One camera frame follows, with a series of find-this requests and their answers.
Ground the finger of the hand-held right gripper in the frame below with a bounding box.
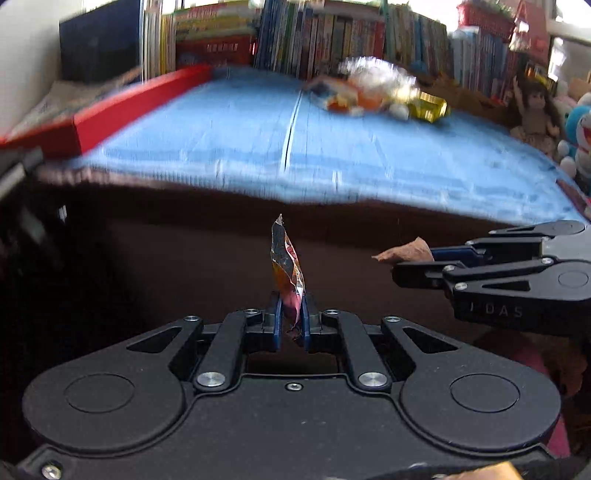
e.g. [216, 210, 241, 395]
[392, 257, 556, 292]
[431, 220, 588, 262]

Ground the dark blue box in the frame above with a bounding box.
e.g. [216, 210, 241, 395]
[59, 0, 145, 85]

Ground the row of thin pale books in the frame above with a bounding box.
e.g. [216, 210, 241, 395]
[141, 8, 177, 80]

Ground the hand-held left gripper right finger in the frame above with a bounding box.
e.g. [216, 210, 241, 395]
[300, 295, 458, 393]

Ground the blue checkered cloth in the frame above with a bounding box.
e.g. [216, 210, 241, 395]
[37, 67, 586, 228]

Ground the row of shelf books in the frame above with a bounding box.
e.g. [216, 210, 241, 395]
[385, 8, 525, 101]

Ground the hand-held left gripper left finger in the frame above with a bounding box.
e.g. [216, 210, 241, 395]
[124, 295, 284, 393]

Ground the stack of flat books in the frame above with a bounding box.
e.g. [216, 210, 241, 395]
[173, 1, 260, 45]

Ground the colourful snack wrapper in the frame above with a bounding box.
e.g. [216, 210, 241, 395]
[270, 213, 308, 341]

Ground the long-haired doll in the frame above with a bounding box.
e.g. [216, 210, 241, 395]
[509, 76, 567, 161]

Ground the blue cat plush toy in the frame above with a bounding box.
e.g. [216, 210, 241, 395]
[556, 91, 591, 195]

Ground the brown paper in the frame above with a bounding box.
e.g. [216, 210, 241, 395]
[372, 237, 435, 267]

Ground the clear plastic bag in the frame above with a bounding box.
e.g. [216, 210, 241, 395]
[339, 56, 420, 101]

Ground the red lattice basket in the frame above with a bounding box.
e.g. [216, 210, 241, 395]
[457, 0, 520, 44]

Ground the wooden drawer unit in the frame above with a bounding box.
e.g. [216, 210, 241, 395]
[416, 76, 514, 126]

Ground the row of upright books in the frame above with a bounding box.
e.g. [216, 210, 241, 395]
[254, 0, 387, 80]

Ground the red flat box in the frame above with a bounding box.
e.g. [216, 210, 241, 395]
[0, 65, 214, 158]

